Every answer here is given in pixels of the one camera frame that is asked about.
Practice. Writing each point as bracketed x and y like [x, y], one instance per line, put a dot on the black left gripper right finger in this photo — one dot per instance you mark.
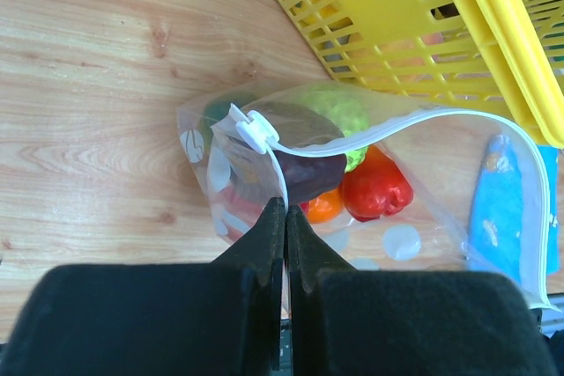
[347, 321]

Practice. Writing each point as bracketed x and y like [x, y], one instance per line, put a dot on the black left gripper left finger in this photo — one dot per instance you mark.
[215, 318]

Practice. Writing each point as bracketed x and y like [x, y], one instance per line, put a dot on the orange persimmon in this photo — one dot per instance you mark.
[325, 207]

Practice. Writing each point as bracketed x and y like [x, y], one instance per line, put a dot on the red bell pepper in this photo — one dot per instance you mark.
[375, 188]

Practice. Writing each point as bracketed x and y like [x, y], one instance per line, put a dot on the clear polka dot zip bag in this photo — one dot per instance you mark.
[438, 149]

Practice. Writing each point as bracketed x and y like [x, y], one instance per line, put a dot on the dark purple mangosteen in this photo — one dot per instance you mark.
[260, 172]

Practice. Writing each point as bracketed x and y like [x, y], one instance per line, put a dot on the green mango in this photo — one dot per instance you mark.
[218, 109]

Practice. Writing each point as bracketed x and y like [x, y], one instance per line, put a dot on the green custard apple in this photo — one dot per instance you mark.
[343, 118]

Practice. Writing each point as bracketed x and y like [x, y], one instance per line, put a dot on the yellow plastic basket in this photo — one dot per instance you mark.
[503, 57]

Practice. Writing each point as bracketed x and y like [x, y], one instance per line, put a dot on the peach fruit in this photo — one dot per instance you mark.
[387, 63]

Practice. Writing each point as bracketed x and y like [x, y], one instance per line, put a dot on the blue cartoon cloth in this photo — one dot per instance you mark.
[495, 223]

